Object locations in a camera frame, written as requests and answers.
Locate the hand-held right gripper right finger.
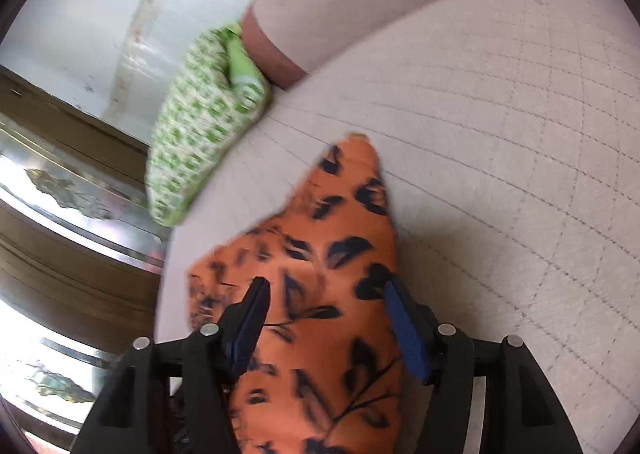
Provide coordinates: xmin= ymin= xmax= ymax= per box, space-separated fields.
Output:
xmin=384 ymin=273 xmax=586 ymax=454

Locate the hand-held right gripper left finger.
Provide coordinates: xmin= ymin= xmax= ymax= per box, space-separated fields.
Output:
xmin=70 ymin=276 xmax=272 ymax=454

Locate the orange black floral garment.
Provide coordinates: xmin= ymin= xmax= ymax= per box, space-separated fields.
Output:
xmin=187 ymin=133 xmax=405 ymax=454

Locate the green white patterned pillow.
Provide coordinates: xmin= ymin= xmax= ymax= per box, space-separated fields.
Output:
xmin=145 ymin=21 xmax=273 ymax=228

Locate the brown wardrobe with mirror panels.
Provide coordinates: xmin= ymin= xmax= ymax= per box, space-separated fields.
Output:
xmin=0 ymin=64 xmax=173 ymax=454

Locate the white quilted mattress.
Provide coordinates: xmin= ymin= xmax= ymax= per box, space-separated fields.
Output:
xmin=155 ymin=0 xmax=640 ymax=454

